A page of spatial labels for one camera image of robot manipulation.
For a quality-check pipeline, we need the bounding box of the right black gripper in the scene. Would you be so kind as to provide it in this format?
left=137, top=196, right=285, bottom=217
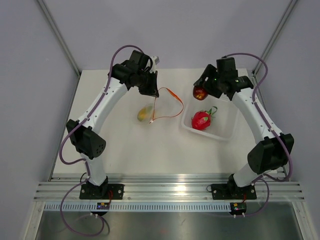
left=195, top=64, right=225, bottom=99

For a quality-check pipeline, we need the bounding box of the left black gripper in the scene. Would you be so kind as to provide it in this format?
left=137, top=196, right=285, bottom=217
left=136, top=70, right=159, bottom=98

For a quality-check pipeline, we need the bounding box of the clear zip bag orange zipper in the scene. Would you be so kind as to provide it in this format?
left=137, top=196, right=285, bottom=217
left=136, top=87, right=184, bottom=124

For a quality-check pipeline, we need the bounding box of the yellow green mango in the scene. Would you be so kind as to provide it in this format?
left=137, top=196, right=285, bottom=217
left=137, top=105, right=153, bottom=122

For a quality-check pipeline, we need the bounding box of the dark red apple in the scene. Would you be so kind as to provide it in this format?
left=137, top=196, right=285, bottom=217
left=192, top=86, right=208, bottom=101

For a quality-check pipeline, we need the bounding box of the pink dragon fruit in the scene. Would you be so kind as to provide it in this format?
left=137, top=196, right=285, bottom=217
left=191, top=106, right=218, bottom=131

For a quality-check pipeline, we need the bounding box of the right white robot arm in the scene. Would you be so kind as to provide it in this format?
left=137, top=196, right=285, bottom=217
left=193, top=54, right=294, bottom=200

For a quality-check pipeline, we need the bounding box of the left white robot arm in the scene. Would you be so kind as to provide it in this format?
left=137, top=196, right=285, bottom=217
left=66, top=50, right=159, bottom=199

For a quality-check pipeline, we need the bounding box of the left small circuit board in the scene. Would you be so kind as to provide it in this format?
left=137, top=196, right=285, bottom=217
left=96, top=202, right=110, bottom=210

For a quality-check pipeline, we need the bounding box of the small circuit board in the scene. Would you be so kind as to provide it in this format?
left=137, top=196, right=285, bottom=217
left=230, top=202, right=247, bottom=215
left=96, top=202, right=110, bottom=210

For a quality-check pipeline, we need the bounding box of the right small circuit board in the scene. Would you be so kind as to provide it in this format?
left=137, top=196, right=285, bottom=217
left=230, top=202, right=247, bottom=215

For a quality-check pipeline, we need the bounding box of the right aluminium frame post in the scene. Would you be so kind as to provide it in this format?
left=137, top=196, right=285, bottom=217
left=260, top=0, right=300, bottom=62

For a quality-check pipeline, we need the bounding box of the aluminium frame post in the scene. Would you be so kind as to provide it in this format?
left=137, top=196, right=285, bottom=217
left=34, top=0, right=82, bottom=80
left=260, top=0, right=300, bottom=62

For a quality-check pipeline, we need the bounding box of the left aluminium frame post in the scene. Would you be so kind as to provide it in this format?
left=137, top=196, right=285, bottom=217
left=34, top=0, right=82, bottom=80

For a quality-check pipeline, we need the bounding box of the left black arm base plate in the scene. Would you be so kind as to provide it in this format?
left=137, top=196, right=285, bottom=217
left=79, top=182, right=124, bottom=200

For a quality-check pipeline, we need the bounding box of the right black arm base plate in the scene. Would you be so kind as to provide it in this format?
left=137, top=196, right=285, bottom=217
left=210, top=183, right=257, bottom=200

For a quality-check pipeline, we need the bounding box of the aluminium mounting rail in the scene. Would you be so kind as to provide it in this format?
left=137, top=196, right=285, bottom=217
left=34, top=173, right=305, bottom=202

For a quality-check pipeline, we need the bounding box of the white slotted cable duct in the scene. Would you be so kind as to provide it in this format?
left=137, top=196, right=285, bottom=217
left=43, top=201, right=232, bottom=213

